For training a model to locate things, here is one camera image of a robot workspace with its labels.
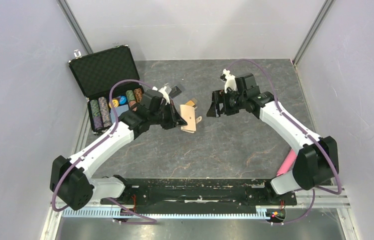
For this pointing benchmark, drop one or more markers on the blue playing card deck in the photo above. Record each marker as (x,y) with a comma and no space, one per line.
(119,110)

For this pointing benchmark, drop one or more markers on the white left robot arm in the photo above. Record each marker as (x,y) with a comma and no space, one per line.
(72,178)

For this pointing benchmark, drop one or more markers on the black poker chip case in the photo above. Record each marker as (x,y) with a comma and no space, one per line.
(98,72)

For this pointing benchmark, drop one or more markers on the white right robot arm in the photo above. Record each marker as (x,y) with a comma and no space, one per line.
(316,157)

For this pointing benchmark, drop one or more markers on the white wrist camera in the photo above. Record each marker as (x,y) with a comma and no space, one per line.
(229,81)
(165,91)

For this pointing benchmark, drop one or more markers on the black credit card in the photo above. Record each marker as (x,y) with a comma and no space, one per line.
(176,91)

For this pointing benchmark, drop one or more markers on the yellow dealer chip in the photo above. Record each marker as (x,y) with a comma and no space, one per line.
(114,103)

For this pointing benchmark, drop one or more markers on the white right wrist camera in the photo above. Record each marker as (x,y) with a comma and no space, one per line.
(229,81)

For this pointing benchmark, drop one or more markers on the pink cylinder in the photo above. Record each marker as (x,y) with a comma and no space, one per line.
(287,163)

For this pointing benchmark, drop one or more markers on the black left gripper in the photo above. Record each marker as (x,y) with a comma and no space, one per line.
(175,119)

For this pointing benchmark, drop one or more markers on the blue dealer chip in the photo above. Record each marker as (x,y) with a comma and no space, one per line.
(122,100)

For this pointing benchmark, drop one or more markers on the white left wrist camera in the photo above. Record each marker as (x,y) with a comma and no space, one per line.
(165,91)

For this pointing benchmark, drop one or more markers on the beige leather card holder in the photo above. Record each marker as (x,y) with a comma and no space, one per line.
(188,113)

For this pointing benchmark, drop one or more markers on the orange black poker chip stack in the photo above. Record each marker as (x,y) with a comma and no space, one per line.
(138,94)

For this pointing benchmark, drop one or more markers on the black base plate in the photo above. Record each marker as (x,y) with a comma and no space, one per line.
(201,195)

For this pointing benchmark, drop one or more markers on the green poker chip stack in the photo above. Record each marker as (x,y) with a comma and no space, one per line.
(95,108)

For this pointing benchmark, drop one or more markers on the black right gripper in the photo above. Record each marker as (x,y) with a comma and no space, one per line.
(219,96)

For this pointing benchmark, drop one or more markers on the clear acrylic card stand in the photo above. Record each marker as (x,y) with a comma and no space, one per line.
(187,95)

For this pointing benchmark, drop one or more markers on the gold credit card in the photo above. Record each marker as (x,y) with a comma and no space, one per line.
(192,103)

